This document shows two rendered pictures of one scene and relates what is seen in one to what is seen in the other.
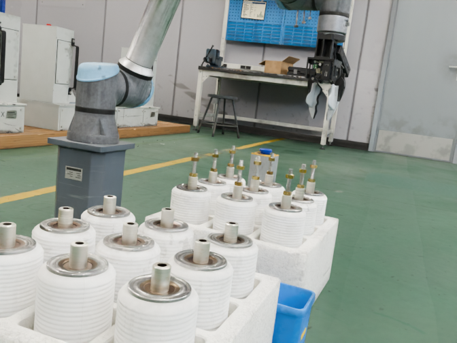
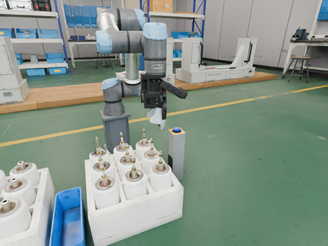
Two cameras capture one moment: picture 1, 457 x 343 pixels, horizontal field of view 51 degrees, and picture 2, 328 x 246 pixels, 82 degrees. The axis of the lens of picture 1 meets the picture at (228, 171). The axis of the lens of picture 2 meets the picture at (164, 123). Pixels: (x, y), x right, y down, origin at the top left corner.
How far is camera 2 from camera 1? 1.11 m
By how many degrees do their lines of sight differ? 46
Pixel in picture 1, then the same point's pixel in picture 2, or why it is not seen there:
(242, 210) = (94, 175)
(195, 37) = (297, 21)
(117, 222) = (13, 175)
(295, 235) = (100, 201)
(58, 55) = (192, 50)
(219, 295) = not seen: outside the picture
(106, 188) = (113, 134)
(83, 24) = (240, 24)
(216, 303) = not seen: outside the picture
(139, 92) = (131, 91)
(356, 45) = not seen: outside the picture
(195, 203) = (92, 162)
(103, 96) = (108, 95)
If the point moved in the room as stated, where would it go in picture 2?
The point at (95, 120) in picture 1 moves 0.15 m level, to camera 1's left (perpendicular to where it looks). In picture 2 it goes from (107, 106) to (96, 101)
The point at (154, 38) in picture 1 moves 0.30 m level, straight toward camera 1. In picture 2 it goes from (129, 66) to (85, 72)
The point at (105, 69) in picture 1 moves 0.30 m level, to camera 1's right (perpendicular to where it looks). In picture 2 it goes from (107, 84) to (135, 92)
